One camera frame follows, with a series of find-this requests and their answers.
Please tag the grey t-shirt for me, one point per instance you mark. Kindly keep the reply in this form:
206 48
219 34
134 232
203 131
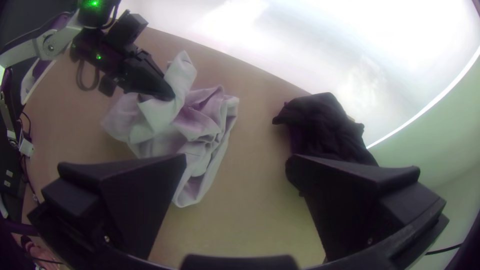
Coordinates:
168 123

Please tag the pile of folded clothes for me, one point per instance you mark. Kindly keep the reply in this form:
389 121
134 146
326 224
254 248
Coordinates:
322 127

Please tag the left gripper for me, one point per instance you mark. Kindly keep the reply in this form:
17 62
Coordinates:
120 60

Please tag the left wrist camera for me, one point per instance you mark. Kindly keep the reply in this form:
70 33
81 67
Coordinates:
125 28

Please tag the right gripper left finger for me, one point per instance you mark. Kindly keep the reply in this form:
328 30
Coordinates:
123 202

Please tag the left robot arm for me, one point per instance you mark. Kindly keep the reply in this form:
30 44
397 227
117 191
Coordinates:
45 43

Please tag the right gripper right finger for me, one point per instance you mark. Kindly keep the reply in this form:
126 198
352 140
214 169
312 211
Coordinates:
348 210

